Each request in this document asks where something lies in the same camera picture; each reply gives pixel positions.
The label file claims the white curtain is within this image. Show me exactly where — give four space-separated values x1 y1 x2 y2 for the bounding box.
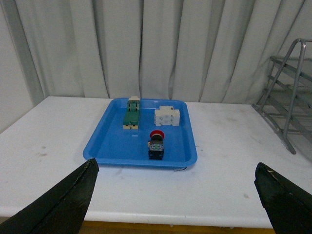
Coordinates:
0 0 312 104

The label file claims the grey metal wire rack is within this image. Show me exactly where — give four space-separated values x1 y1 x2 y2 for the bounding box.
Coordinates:
252 39 312 155

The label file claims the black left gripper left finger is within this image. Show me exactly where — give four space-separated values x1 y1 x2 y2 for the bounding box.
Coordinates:
0 158 99 234

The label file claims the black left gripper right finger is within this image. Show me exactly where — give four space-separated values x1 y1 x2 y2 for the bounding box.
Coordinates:
254 162 312 234

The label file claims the blue plastic tray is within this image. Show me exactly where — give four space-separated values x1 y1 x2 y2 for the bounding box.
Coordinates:
83 97 197 169

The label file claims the white circuit breaker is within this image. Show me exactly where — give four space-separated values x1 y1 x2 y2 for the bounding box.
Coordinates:
154 106 180 126

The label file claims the red emergency stop button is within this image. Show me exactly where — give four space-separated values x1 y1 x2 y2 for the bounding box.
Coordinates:
148 130 164 160

